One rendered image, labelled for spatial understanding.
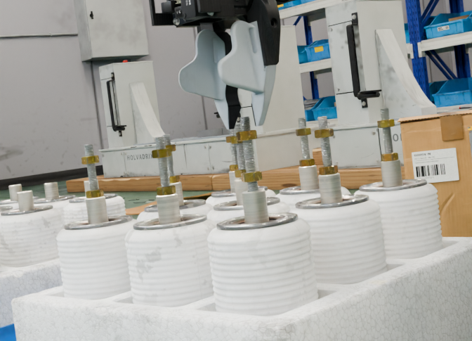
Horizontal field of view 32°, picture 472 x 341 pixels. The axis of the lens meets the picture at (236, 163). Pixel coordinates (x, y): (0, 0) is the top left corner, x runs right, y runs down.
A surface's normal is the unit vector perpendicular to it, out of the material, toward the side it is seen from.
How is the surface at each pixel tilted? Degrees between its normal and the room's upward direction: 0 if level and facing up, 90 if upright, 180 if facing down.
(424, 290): 90
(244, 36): 85
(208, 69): 95
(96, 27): 90
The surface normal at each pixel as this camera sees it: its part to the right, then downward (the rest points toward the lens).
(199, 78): 0.61, 0.05
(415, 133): -0.24, 0.08
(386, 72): -0.79, 0.13
